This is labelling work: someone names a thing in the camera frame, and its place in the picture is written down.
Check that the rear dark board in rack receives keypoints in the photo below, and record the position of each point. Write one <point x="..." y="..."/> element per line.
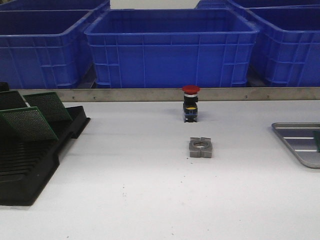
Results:
<point x="11" y="100"/>

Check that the far right rear blue crate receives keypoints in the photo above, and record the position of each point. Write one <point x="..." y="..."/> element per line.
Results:
<point x="274" y="3"/>

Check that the left rear blue crate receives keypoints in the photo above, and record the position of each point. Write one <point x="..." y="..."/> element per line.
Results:
<point x="43" y="5"/>

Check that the grey metal clamp block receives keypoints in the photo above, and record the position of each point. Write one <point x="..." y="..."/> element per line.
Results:
<point x="200" y="147"/>

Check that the middle blue plastic crate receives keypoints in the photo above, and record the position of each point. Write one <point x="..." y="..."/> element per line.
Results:
<point x="171" y="48"/>

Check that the black slotted board rack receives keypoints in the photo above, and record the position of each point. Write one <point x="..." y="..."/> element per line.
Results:
<point x="27" y="166"/>

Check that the green perforated circuit board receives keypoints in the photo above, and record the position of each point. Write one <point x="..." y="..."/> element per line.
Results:
<point x="317" y="142"/>

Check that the blue plastic crate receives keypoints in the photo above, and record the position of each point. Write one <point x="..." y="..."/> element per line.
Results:
<point x="171" y="48"/>
<point x="287" y="48"/>
<point x="44" y="49"/>

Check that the silver metal tray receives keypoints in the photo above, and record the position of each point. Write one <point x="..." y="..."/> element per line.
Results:
<point x="299" y="139"/>

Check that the red emergency stop button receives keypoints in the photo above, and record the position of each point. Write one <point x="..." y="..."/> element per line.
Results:
<point x="190" y="108"/>

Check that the left blue plastic crate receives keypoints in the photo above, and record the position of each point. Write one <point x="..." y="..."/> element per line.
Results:
<point x="44" y="49"/>

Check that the right blue plastic crate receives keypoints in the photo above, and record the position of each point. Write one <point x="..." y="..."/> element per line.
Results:
<point x="287" y="48"/>

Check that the metal table edge rail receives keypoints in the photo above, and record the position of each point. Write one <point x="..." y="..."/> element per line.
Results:
<point x="177" y="95"/>

